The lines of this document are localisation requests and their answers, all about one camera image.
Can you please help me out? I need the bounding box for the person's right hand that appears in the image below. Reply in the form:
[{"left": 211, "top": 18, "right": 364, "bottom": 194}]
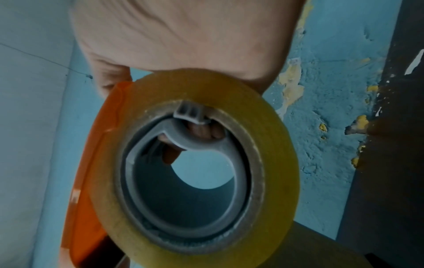
[{"left": 69, "top": 0, "right": 307, "bottom": 166}]

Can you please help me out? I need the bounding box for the yellow tape roll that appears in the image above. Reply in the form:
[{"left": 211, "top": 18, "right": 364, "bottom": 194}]
[{"left": 87, "top": 68, "right": 301, "bottom": 268}]

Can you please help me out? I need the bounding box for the brown cardboard box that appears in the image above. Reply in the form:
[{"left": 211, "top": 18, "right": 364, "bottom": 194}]
[{"left": 122, "top": 221, "right": 375, "bottom": 268}]

